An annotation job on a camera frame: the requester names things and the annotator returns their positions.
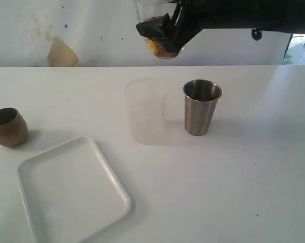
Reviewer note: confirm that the clear plastic shaker cup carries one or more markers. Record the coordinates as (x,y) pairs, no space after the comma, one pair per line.
(157,21)

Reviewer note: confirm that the stainless steel tumbler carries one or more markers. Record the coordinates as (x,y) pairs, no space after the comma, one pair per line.
(201,97)

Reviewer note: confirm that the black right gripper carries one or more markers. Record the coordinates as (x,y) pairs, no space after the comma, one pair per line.
(188,19)

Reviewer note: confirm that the brown wooden cup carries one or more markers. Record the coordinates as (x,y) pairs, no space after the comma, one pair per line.
(13,127)

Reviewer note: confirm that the frosted translucent plastic cup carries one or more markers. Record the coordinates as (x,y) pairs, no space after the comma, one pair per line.
(145,98)

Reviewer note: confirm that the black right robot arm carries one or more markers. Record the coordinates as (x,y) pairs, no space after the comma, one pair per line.
(258,16)

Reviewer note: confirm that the white rectangular tray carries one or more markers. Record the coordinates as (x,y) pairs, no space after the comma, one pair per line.
(70,192)

